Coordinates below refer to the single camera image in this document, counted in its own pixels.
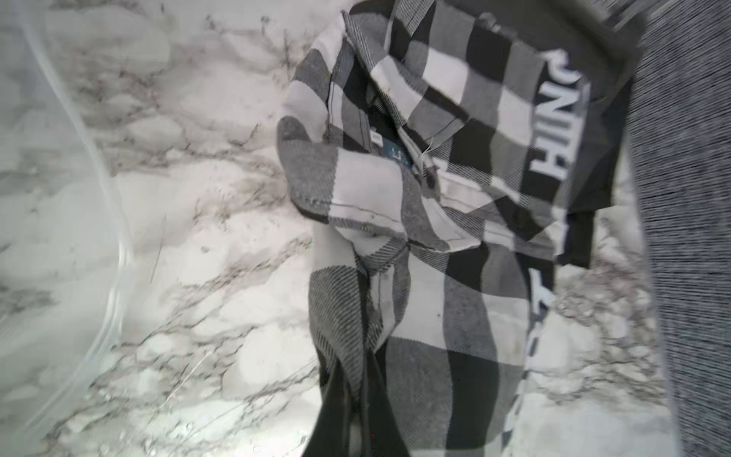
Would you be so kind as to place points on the black white plaid shirt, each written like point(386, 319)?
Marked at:
point(451, 155)

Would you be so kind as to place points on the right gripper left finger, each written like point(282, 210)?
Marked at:
point(331, 434)

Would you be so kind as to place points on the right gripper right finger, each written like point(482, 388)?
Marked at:
point(380, 434)

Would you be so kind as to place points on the clear plastic vacuum bag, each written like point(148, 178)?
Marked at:
point(65, 249)

